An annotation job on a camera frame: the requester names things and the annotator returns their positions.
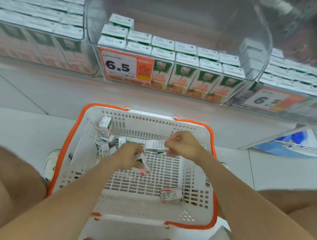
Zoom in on person's left white shoe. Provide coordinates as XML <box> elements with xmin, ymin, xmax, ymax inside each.
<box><xmin>43</xmin><ymin>148</ymin><xmax>61</xmax><ymax>182</ymax></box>

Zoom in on pile of small juice cartons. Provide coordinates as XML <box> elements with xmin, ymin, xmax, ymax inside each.
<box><xmin>93</xmin><ymin>115</ymin><xmax>187</xmax><ymax>203</ymax></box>

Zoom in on person's right forearm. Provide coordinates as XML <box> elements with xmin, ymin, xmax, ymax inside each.
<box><xmin>194</xmin><ymin>151</ymin><xmax>317</xmax><ymax>240</ymax></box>

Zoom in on bin of juice cartons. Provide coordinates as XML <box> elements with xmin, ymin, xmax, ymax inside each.
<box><xmin>95</xmin><ymin>12</ymin><xmax>249</xmax><ymax>105</ymax></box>
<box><xmin>0</xmin><ymin>0</ymin><xmax>99</xmax><ymax>75</ymax></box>
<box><xmin>258</xmin><ymin>47</ymin><xmax>317</xmax><ymax>100</ymax></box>

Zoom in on clear plastic shelf bin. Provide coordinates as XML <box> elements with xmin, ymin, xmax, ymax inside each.
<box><xmin>0</xmin><ymin>0</ymin><xmax>103</xmax><ymax>77</ymax></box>
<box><xmin>228</xmin><ymin>0</ymin><xmax>317</xmax><ymax>128</ymax></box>
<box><xmin>81</xmin><ymin>0</ymin><xmax>275</xmax><ymax>106</ymax></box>

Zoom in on person's left hand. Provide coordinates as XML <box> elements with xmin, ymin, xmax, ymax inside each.
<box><xmin>112</xmin><ymin>142</ymin><xmax>146</xmax><ymax>173</ymax></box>

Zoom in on white shopping basket orange handles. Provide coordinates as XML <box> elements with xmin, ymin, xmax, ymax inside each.
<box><xmin>44</xmin><ymin>101</ymin><xmax>223</xmax><ymax>232</ymax></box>

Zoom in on blue plastic packet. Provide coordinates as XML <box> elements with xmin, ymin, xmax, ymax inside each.
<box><xmin>275</xmin><ymin>130</ymin><xmax>308</xmax><ymax>144</ymax></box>

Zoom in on person's leg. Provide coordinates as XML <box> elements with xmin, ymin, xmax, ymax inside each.
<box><xmin>0</xmin><ymin>142</ymin><xmax>50</xmax><ymax>240</ymax></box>
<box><xmin>255</xmin><ymin>187</ymin><xmax>317</xmax><ymax>240</ymax></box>

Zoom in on juice carton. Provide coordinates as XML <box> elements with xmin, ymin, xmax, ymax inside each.
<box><xmin>131</xmin><ymin>152</ymin><xmax>153</xmax><ymax>177</ymax></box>
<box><xmin>144</xmin><ymin>139</ymin><xmax>170</xmax><ymax>153</ymax></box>

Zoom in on blue panel wire basket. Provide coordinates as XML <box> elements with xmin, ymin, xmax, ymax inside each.
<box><xmin>253</xmin><ymin>125</ymin><xmax>317</xmax><ymax>160</ymax></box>

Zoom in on person's left leg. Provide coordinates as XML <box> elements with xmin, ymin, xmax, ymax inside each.
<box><xmin>0</xmin><ymin>142</ymin><xmax>50</xmax><ymax>240</ymax></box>

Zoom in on person's right hand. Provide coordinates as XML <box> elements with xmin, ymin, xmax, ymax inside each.
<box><xmin>164</xmin><ymin>130</ymin><xmax>210</xmax><ymax>162</ymax></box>

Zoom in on orange white price tag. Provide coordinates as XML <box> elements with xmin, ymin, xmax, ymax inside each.
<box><xmin>241</xmin><ymin>85</ymin><xmax>309</xmax><ymax>114</ymax></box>
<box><xmin>97</xmin><ymin>47</ymin><xmax>156</xmax><ymax>84</ymax></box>

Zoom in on person's left forearm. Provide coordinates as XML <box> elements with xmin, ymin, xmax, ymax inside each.
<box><xmin>0</xmin><ymin>151</ymin><xmax>126</xmax><ymax>240</ymax></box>

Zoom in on person's right leg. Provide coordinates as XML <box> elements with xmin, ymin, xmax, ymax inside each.
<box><xmin>255</xmin><ymin>187</ymin><xmax>317</xmax><ymax>240</ymax></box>

